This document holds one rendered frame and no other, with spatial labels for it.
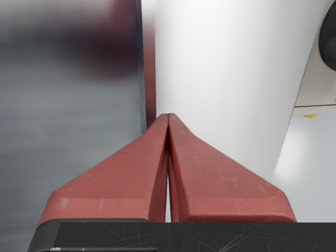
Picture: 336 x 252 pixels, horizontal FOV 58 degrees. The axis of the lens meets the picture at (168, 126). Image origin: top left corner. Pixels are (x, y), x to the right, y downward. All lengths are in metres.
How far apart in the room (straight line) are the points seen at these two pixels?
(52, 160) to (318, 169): 1.66
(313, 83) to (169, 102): 0.88
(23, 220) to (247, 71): 0.16
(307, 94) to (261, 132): 0.84
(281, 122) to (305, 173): 1.56
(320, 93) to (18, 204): 0.95
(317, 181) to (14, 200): 1.73
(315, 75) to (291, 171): 0.78
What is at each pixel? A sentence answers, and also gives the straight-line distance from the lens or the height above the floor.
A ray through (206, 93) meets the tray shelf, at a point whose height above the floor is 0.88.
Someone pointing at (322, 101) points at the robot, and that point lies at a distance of 1.07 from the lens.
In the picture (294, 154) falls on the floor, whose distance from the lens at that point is 1.61.
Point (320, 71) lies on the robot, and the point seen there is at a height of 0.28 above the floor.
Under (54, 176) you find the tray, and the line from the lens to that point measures 0.18.
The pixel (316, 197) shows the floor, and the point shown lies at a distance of 1.96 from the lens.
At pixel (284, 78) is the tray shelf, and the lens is 0.17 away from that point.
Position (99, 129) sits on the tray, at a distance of 0.16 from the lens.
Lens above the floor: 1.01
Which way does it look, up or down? 54 degrees down
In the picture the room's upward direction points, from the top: 164 degrees clockwise
